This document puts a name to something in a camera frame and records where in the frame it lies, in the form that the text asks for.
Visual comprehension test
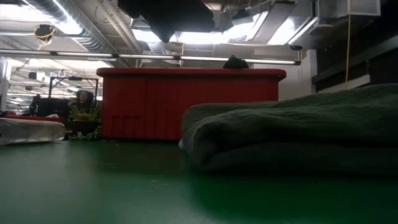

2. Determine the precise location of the dark green sweatshirt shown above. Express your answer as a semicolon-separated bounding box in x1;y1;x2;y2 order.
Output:
181;83;398;175

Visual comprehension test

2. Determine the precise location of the red plastic laundry bin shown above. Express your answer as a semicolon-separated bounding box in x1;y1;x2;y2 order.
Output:
96;67;287;141

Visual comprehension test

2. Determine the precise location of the grey ceiling unit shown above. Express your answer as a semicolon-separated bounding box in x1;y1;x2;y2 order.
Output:
213;8;233;32

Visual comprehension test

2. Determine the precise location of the long light tube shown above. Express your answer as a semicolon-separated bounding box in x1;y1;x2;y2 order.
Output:
0;49;302;66

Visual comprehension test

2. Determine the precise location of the person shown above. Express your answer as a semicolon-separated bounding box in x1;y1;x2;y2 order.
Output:
73;90;95;113

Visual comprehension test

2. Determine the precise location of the small pineapple plant ornament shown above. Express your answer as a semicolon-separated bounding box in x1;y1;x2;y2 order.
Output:
68;104;102;141

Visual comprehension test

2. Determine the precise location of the black monitor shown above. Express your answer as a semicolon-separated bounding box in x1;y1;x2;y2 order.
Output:
36;98;71;118

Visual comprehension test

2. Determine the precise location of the white pillar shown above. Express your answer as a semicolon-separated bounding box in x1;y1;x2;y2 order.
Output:
0;57;11;113

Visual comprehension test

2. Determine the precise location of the orange and white box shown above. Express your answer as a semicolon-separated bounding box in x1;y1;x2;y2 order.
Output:
0;117;67;146

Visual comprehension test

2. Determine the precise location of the green table mat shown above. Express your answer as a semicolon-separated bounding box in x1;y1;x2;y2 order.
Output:
0;139;398;224

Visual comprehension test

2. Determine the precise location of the dark shelving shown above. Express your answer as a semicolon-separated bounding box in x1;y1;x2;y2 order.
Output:
310;18;398;94

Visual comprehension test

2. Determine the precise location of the silver ventilation duct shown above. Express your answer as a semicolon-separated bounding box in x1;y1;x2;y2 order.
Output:
27;0;116;54

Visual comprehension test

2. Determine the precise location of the black background frame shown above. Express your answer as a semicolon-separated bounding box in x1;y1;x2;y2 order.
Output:
49;76;100;102

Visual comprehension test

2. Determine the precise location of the black yellow cord reel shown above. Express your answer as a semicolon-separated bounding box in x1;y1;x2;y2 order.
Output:
33;24;57;43

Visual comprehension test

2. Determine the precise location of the yellow hanging cable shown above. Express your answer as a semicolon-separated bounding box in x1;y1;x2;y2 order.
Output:
343;14;352;91

